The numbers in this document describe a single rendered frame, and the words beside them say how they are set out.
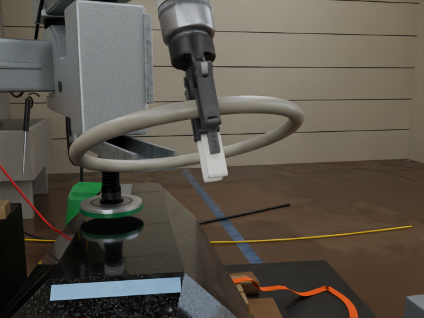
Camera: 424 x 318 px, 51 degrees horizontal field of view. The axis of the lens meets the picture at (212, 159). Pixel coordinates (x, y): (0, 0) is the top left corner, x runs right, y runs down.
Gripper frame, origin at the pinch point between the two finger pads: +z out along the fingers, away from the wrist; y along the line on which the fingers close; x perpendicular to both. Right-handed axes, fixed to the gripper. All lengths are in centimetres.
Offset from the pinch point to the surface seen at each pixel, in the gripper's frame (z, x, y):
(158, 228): 6, 4, 81
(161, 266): 17, 7, 52
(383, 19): -271, -423, 499
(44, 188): -78, 98, 466
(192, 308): 28, 1, 47
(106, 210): -3, 20, 83
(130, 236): 7, 13, 75
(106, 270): 15, 21, 52
